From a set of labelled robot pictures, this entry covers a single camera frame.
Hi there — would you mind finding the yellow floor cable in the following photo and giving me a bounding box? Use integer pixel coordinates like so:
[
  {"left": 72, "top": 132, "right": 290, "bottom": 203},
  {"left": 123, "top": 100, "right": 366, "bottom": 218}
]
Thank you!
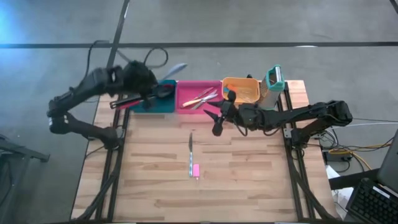
[{"left": 328, "top": 142, "right": 394, "bottom": 170}]

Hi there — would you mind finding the dark laptop screen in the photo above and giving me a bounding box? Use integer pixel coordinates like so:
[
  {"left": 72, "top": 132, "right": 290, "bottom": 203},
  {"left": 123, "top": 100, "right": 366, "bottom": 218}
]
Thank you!
[{"left": 376, "top": 129, "right": 398, "bottom": 194}]

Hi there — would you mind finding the black aluminium table rail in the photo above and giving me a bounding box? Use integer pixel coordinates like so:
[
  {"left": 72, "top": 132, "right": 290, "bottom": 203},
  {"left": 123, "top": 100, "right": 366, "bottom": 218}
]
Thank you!
[
  {"left": 79, "top": 93, "right": 131, "bottom": 222},
  {"left": 277, "top": 81, "right": 335, "bottom": 222}
]

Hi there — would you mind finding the pink plastic bin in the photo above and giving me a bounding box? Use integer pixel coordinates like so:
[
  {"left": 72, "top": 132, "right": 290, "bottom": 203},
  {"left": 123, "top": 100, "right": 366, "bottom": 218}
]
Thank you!
[{"left": 175, "top": 80, "right": 224, "bottom": 116}]

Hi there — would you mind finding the blue plastic bin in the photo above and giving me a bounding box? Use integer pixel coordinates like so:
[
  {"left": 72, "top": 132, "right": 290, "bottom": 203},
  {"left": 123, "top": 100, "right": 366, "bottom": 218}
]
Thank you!
[{"left": 129, "top": 79, "right": 177, "bottom": 114}]

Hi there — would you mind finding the yellow plastic bin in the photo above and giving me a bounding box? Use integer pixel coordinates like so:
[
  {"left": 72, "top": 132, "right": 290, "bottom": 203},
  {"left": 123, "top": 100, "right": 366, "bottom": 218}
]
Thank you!
[{"left": 221, "top": 77, "right": 261, "bottom": 106}]

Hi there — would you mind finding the white paper sheet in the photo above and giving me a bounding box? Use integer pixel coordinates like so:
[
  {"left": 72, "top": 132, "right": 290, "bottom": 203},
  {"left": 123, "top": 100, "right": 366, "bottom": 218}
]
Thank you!
[{"left": 325, "top": 166, "right": 355, "bottom": 218}]

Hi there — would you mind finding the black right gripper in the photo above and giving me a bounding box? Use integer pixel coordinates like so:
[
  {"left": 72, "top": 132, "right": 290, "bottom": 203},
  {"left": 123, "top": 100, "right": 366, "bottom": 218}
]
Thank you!
[{"left": 203, "top": 90, "right": 246, "bottom": 137}]

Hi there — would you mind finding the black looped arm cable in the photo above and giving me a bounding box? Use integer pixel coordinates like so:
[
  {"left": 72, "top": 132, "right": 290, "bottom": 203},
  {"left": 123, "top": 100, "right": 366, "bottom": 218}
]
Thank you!
[{"left": 143, "top": 46, "right": 169, "bottom": 70}]

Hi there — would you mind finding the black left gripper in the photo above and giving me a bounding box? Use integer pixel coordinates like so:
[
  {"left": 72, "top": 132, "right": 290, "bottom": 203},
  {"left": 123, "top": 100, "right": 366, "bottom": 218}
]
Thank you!
[{"left": 124, "top": 60, "right": 159, "bottom": 96}]

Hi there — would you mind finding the black metal stand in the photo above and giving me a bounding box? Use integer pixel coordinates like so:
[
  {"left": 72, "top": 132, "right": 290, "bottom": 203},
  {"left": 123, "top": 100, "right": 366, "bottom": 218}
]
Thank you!
[{"left": 0, "top": 133, "right": 50, "bottom": 224}]

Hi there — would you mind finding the steel box grater teal top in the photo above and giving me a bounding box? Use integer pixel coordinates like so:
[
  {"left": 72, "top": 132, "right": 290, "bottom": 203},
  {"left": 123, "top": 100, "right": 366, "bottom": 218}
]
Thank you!
[{"left": 259, "top": 64, "right": 286, "bottom": 111}]

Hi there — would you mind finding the orange spatula clear handle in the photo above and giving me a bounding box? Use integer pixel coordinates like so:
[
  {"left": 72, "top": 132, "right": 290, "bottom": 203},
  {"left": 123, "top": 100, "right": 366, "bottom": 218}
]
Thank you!
[{"left": 229, "top": 84, "right": 249, "bottom": 103}]

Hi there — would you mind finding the black computer keyboard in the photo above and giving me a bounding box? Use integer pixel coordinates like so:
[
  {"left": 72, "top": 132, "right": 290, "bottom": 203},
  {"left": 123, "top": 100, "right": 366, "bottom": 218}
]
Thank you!
[{"left": 345, "top": 177, "right": 398, "bottom": 224}]

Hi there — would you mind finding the rose gold table knife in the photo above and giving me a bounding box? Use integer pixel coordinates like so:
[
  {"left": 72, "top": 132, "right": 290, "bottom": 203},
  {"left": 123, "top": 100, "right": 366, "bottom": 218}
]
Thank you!
[{"left": 194, "top": 86, "right": 215, "bottom": 100}]

